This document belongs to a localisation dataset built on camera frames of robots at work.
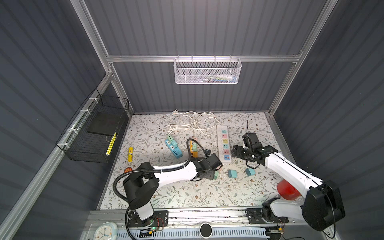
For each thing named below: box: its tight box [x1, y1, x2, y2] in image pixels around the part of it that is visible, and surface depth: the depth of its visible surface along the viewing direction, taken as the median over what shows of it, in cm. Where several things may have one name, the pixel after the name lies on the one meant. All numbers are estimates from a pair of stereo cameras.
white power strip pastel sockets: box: [217, 125, 232, 164], surface depth 101 cm
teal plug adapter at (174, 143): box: [171, 139, 178, 149], surface depth 96 cm
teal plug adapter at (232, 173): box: [228, 169, 238, 178], surface depth 89 cm
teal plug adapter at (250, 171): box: [245, 168, 256, 177], surface depth 89 cm
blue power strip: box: [165, 139, 183, 159], surface depth 98 cm
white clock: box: [93, 221, 118, 240], surface depth 69 cm
